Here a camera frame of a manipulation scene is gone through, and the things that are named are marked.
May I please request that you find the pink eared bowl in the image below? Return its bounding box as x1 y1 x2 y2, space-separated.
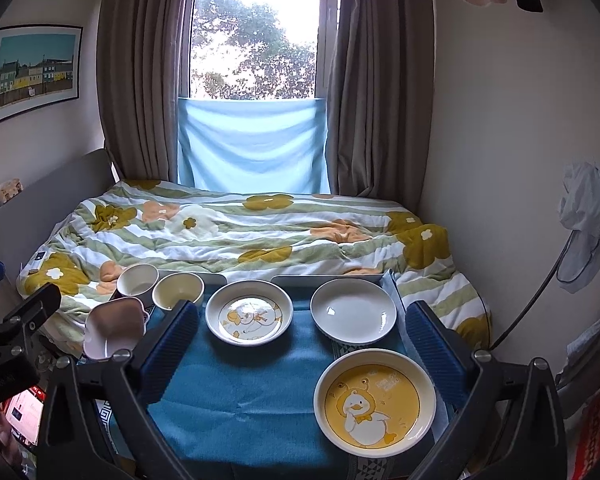
83 297 148 361

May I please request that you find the cream bowl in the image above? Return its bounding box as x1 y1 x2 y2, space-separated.
152 280 204 311

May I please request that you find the white cup bowl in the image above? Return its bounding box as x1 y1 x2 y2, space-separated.
117 263 159 297

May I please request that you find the yellow duck plate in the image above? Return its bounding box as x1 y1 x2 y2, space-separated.
313 348 440 458

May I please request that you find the white duck plate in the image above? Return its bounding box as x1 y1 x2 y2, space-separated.
204 280 294 347

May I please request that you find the plain white plate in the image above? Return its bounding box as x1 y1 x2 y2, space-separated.
310 278 398 346

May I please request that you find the blue tablecloth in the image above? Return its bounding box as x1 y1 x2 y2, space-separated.
149 276 450 479

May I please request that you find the grey headboard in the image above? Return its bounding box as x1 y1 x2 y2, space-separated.
0 148 114 284

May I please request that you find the floral quilt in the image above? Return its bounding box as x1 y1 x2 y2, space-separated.
16 181 491 354

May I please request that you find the white hanging garment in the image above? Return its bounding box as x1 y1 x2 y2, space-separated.
557 162 600 294

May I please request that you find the light blue window cloth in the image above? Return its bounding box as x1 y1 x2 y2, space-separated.
178 98 330 194

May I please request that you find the right brown curtain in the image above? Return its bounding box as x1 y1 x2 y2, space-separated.
326 0 436 211

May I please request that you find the brown curtain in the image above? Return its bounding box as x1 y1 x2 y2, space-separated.
326 0 436 211
96 0 186 182

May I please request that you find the framed town picture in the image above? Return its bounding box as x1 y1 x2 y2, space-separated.
0 24 83 122

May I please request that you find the left brown curtain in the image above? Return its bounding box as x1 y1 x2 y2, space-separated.
96 0 186 182

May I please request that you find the black cable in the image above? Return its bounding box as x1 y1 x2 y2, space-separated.
488 228 577 352

